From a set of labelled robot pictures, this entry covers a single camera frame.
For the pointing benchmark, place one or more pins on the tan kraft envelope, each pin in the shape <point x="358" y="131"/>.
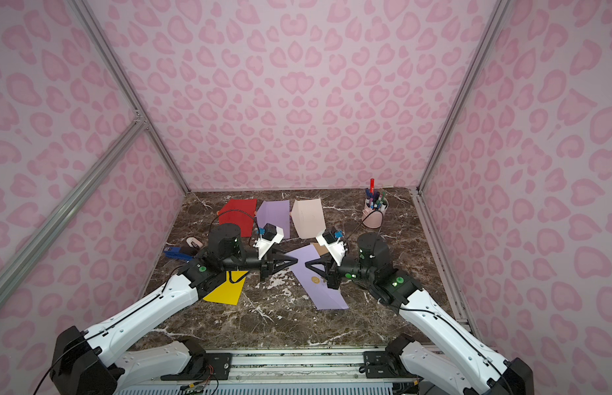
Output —
<point x="321" y="250"/>

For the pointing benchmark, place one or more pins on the aluminium mounting rail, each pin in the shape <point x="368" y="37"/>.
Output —
<point x="296" y="368"/>

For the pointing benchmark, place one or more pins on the pink pen cup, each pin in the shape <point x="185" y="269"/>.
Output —
<point x="374" y="212"/>

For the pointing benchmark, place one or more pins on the yellow envelope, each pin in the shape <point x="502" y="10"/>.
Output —
<point x="230" y="291"/>

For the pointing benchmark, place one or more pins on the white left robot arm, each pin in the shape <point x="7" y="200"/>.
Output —
<point x="224" y="252"/>

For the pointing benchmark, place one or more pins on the cream white envelope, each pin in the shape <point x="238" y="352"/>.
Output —
<point x="308" y="218"/>

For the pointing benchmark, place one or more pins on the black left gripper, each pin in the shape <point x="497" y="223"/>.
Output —
<point x="265" y="263"/>

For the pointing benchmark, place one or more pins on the lilac envelope with butterfly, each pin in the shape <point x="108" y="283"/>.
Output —
<point x="275" y="213"/>

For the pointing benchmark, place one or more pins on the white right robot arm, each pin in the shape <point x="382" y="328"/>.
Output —
<point x="398" y="290"/>

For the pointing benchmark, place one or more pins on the white tape dispenser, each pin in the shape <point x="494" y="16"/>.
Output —
<point x="193" y="242"/>

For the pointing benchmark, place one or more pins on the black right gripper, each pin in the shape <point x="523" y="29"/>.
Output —
<point x="332" y="271"/>

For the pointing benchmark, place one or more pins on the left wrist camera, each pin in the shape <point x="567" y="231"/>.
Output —
<point x="269" y="235"/>

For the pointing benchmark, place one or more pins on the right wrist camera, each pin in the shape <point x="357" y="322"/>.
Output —
<point x="333" y="240"/>

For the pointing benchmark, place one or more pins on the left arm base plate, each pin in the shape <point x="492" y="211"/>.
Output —
<point x="207" y="366"/>

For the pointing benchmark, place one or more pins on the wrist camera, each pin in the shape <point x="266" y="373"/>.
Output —
<point x="333" y="240"/>
<point x="269" y="235"/>

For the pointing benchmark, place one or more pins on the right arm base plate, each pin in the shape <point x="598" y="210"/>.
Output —
<point x="384" y="365"/>

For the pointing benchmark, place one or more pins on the red envelope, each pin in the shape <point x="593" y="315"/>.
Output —
<point x="241" y="212"/>

